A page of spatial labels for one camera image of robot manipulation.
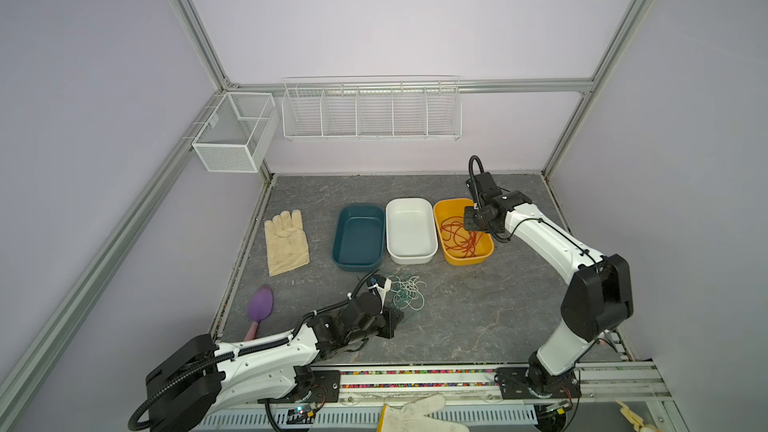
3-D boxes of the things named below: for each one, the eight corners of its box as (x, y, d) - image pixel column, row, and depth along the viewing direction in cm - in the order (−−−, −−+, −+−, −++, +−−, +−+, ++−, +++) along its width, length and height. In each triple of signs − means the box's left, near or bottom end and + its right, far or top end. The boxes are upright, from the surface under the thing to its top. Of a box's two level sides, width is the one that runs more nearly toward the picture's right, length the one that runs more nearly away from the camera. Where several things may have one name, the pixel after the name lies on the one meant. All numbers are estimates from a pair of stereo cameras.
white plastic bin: (385, 266, 97) (385, 257, 92) (387, 207, 113) (386, 197, 108) (437, 266, 97) (439, 257, 92) (431, 207, 113) (433, 197, 108)
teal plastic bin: (331, 274, 96) (328, 264, 91) (340, 215, 111) (337, 204, 106) (383, 274, 96) (383, 264, 91) (385, 215, 111) (385, 204, 106)
